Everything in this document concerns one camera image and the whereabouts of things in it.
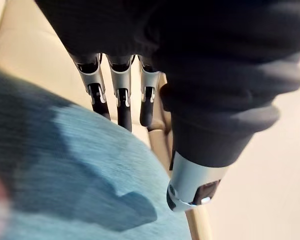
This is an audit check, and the light blue cushion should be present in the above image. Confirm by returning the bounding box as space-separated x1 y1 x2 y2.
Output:
0 64 193 240

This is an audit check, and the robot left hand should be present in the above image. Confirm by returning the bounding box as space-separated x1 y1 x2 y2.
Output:
34 0 300 213

